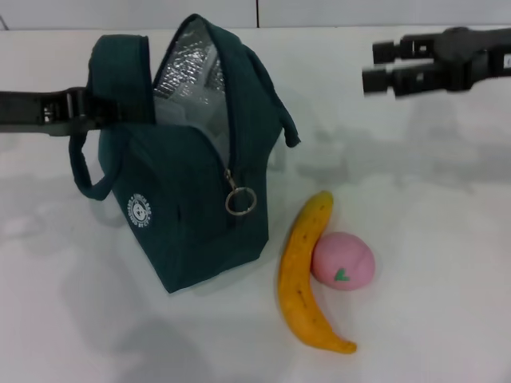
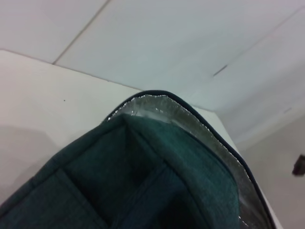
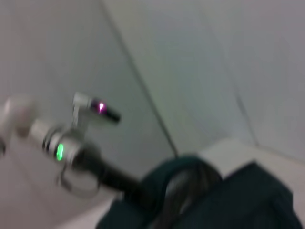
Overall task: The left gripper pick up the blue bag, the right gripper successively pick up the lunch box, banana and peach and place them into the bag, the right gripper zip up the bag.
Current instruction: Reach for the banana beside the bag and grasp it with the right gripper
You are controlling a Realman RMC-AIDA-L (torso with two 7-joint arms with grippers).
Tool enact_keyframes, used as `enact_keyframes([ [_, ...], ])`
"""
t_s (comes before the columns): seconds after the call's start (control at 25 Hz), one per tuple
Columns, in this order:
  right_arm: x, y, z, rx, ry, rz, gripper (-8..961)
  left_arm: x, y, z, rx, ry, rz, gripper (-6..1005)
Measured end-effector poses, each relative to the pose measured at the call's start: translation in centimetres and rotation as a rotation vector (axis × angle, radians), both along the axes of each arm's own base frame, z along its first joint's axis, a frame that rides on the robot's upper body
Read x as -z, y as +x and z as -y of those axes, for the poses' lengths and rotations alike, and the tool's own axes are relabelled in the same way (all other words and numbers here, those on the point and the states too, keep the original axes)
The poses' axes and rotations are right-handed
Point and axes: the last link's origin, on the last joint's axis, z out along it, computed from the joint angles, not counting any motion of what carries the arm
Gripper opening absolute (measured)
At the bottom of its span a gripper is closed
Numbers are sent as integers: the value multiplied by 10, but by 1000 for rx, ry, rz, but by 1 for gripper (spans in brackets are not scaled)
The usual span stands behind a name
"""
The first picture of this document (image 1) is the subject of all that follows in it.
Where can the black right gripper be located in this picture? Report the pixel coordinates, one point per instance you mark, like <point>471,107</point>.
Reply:
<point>483,56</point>

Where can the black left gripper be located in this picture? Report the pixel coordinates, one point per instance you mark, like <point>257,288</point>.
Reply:
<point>32,109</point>

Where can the dark teal insulated lunch bag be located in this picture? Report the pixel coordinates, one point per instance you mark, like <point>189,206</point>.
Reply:
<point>187,207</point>

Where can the pink peach toy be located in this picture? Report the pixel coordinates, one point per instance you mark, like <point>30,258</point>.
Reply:
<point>347,255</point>

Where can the yellow banana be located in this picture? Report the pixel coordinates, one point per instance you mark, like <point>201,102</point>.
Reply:
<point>299,271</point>

